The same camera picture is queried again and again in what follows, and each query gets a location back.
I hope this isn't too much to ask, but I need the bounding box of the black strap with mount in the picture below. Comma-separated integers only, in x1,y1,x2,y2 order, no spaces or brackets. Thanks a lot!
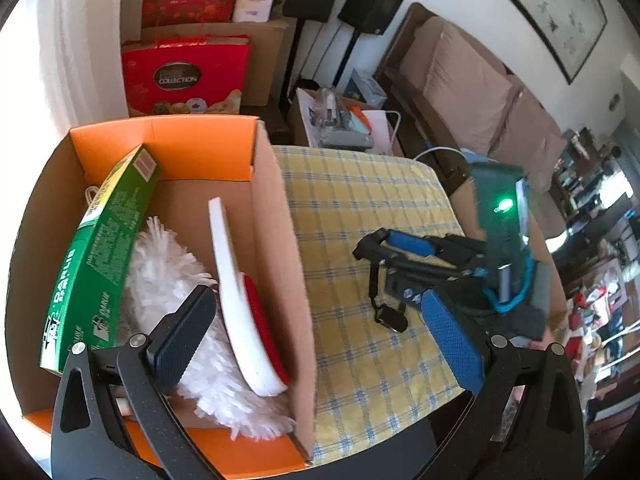
366,259,410,334

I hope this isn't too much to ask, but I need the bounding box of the green Darlie toothpaste box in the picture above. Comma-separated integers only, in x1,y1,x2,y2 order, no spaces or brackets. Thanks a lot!
39,145,160,375

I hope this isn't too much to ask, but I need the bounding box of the white fluffy duster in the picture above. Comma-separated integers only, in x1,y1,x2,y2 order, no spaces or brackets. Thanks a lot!
119,214,298,442

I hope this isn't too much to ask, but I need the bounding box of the red white lint brush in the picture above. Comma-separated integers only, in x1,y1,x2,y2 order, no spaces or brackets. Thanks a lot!
208,197,288,398

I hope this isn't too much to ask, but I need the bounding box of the person's right hand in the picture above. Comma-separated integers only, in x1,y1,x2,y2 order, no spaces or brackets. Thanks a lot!
528,326,570,351

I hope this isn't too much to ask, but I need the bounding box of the yellow checkered tablecloth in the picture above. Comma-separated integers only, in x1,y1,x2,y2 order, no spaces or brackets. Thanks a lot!
274,146,462,466

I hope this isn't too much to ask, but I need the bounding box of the box of clutter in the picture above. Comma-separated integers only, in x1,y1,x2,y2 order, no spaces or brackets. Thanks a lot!
288,88,404,157

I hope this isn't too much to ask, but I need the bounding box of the brown sofa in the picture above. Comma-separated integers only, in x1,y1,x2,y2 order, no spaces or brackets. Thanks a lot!
374,3,566,238

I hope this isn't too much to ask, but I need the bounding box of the orange cardboard box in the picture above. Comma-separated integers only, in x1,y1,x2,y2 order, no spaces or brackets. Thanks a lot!
1,115,316,479

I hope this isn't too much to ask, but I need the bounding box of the large brown carton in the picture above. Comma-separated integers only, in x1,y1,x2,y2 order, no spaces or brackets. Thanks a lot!
141,18,288,106

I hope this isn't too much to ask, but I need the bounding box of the right black speaker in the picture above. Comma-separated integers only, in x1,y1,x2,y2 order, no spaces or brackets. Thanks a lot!
332,0,404,87

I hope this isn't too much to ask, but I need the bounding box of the red collection gift box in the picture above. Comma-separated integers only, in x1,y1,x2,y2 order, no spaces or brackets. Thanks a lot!
122,35,250,117

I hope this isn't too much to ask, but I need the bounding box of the framed ink painting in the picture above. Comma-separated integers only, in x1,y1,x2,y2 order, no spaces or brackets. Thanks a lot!
510,0,608,84

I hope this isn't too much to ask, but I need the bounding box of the white curtain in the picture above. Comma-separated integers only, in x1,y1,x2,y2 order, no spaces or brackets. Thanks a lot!
37,0,142,132

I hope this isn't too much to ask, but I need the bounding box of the white cable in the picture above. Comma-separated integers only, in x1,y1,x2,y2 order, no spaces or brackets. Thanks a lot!
382,109,467,164

